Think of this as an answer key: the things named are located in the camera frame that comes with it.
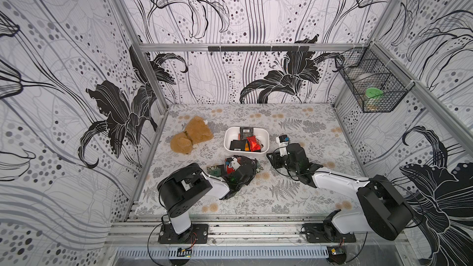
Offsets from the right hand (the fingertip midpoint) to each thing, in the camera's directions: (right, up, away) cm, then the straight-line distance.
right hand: (270, 152), depth 89 cm
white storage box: (-20, +9, +12) cm, 25 cm away
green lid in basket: (+43, +28, -10) cm, 52 cm away
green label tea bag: (-28, -9, +2) cm, 30 cm away
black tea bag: (-16, +3, +10) cm, 19 cm away
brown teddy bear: (-37, +11, +5) cm, 39 cm away
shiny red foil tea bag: (-7, +3, +5) cm, 9 cm away
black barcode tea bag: (-12, +10, +12) cm, 19 cm away
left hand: (-6, -8, +2) cm, 10 cm away
